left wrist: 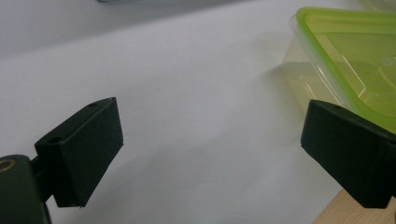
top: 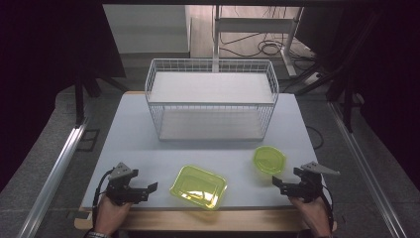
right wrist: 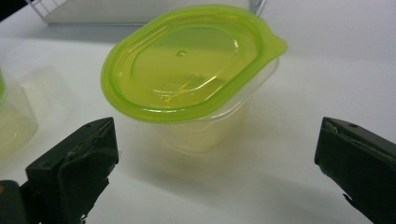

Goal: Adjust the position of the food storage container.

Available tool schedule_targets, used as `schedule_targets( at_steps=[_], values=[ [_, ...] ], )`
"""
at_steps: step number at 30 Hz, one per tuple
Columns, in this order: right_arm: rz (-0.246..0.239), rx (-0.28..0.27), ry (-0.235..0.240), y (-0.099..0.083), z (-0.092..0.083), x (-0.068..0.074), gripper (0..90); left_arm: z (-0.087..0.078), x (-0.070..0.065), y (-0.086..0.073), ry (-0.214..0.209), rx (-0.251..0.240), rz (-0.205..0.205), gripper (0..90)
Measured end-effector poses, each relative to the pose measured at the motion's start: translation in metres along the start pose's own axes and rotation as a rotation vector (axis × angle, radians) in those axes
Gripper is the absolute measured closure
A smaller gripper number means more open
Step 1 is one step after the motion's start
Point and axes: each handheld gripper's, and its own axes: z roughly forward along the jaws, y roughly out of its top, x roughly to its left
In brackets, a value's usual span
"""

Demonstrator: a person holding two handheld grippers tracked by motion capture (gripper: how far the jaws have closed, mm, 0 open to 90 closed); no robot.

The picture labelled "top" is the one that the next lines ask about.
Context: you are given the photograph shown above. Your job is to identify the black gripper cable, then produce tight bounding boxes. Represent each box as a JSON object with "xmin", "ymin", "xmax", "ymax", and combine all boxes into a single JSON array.
[
  {"xmin": 320, "ymin": 183, "xmax": 335, "ymax": 230},
  {"xmin": 91, "ymin": 169, "xmax": 115, "ymax": 230}
]

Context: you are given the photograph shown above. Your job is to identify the white metal desk frame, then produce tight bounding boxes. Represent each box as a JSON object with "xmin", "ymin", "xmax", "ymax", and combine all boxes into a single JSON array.
[{"xmin": 212, "ymin": 5, "xmax": 305, "ymax": 77}]

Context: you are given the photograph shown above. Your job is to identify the person's right hand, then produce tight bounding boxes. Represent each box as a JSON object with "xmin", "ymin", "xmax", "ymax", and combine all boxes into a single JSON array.
[{"xmin": 288, "ymin": 195, "xmax": 332, "ymax": 238}]

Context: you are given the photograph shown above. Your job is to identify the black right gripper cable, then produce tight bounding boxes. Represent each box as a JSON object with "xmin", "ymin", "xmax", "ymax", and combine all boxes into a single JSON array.
[{"xmin": 320, "ymin": 183, "xmax": 335, "ymax": 230}]

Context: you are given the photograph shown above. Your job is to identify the black floor cables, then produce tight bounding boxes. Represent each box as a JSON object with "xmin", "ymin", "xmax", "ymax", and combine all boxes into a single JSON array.
[{"xmin": 219, "ymin": 6, "xmax": 319, "ymax": 68}]

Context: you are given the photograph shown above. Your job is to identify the aluminium rail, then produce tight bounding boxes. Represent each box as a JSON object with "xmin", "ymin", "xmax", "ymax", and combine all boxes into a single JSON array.
[
  {"xmin": 17, "ymin": 121, "xmax": 89, "ymax": 238},
  {"xmin": 327, "ymin": 100, "xmax": 409, "ymax": 238}
]

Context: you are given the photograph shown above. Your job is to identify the white cabinet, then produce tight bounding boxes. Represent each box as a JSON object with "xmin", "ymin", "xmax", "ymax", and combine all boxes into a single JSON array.
[{"xmin": 102, "ymin": 4, "xmax": 192, "ymax": 60}]

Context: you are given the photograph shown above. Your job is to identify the black floor cable loop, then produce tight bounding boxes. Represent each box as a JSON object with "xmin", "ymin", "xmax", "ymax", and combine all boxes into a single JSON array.
[{"xmin": 304, "ymin": 124, "xmax": 325, "ymax": 151}]

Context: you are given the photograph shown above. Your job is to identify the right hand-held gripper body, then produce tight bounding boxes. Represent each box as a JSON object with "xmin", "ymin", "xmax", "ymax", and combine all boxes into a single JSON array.
[{"xmin": 286, "ymin": 161, "xmax": 341, "ymax": 203}]

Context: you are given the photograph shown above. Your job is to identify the rectangular green plastic tray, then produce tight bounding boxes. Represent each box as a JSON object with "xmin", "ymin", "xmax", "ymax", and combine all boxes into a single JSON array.
[{"xmin": 168, "ymin": 164, "xmax": 229, "ymax": 211}]

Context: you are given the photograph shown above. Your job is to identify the black metal stand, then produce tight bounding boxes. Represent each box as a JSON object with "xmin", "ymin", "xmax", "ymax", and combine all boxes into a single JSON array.
[
  {"xmin": 72, "ymin": 63, "xmax": 131, "ymax": 129},
  {"xmin": 282, "ymin": 12, "xmax": 384, "ymax": 134}
]

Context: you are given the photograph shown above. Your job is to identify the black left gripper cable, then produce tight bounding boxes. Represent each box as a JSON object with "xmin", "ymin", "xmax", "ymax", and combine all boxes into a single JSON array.
[{"xmin": 91, "ymin": 169, "xmax": 115, "ymax": 230}]

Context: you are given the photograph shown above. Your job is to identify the round green plastic bowl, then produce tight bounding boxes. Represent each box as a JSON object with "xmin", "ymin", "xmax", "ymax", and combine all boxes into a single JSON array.
[{"xmin": 253, "ymin": 145, "xmax": 287, "ymax": 176}]

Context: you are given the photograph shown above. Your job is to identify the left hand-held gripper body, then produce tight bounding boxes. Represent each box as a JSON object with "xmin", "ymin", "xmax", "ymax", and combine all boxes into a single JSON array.
[{"xmin": 104, "ymin": 162, "xmax": 150, "ymax": 207}]

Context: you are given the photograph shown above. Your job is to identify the person's left hand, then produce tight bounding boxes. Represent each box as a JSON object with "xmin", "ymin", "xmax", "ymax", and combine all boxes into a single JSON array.
[{"xmin": 93, "ymin": 193, "xmax": 134, "ymax": 237}]

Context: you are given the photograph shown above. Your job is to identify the white power strip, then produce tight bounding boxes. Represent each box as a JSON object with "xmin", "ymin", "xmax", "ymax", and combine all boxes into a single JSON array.
[{"xmin": 302, "ymin": 71, "xmax": 324, "ymax": 87}]

